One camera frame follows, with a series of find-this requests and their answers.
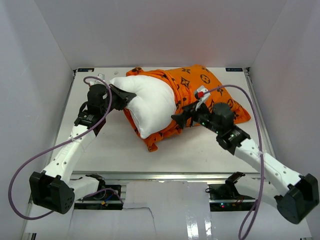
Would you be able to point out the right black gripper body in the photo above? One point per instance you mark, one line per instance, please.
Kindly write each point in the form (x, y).
(204, 117)

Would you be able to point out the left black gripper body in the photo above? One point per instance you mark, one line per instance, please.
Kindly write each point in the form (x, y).
(104, 108)

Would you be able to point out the orange patterned pillowcase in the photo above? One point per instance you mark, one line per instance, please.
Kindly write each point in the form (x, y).
(184, 81)

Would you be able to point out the white pillow insert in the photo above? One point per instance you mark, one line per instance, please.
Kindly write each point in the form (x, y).
(153, 105)

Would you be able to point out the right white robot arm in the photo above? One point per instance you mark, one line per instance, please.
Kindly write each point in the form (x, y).
(294, 195)

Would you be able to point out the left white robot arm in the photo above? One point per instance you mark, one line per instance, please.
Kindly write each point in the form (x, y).
(53, 188)

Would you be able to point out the left blue corner label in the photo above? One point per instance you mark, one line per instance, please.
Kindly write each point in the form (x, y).
(85, 70)

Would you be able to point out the blue corner label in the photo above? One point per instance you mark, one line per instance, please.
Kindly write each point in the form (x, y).
(234, 69)
(85, 70)

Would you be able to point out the right blue corner label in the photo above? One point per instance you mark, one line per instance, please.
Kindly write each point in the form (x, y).
(234, 69)

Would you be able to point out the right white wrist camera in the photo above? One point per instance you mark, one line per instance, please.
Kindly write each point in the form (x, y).
(201, 96)

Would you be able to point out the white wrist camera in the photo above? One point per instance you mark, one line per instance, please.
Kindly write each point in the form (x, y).
(99, 79)
(201, 96)

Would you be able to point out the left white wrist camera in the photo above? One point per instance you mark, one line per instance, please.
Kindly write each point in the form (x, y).
(99, 79)

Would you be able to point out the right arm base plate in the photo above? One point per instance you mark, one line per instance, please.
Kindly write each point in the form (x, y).
(224, 197)

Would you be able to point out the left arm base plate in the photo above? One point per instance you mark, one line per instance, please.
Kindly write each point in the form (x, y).
(108, 197)

